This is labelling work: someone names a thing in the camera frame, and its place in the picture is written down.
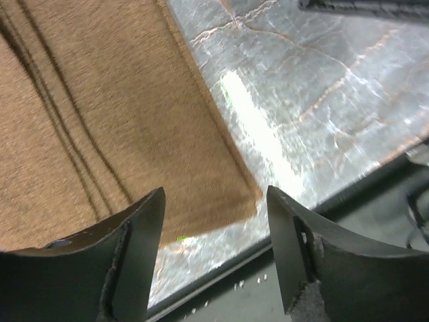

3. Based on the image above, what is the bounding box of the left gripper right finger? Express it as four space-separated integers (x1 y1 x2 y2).
266 186 428 321

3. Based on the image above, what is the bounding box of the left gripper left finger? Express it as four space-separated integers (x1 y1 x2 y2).
1 188 166 322

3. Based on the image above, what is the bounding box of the brown cloth napkin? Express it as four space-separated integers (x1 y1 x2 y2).
1 1 261 250

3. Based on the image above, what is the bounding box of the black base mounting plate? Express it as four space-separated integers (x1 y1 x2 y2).
149 143 428 321

